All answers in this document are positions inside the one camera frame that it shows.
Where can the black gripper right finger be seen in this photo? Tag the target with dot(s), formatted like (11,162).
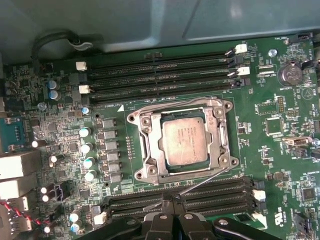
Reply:
(192,227)

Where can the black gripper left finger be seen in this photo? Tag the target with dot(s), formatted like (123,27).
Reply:
(157,227)

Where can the metal locking lever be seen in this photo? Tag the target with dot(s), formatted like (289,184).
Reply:
(205,180)
(175,103)

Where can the metal socket cover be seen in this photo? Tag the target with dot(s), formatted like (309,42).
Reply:
(152,142)

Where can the silver CPU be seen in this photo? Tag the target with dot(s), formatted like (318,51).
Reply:
(185,140)

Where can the black RAM slot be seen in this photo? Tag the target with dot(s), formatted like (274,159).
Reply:
(187,88)
(187,78)
(187,59)
(187,68)
(212,194)
(212,185)
(212,203)
(225,211)

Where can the white RAM slot latch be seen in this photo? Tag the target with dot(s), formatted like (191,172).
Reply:
(259,195)
(244,71)
(81,66)
(241,49)

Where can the CPU socket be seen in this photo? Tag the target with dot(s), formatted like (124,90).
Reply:
(231,163)

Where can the green motherboard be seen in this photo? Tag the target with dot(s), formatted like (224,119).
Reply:
(262,162)

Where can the silver USB port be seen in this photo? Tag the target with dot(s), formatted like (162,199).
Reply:
(296,142)

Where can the silver network port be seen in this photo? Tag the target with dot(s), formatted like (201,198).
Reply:
(12,188)
(17,165)

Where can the white connector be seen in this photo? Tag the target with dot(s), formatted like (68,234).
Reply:
(83,89)

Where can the coin cell battery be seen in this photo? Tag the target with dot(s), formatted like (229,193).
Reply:
(290,74)

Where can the black PC case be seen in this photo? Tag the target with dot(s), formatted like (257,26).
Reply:
(100,20)

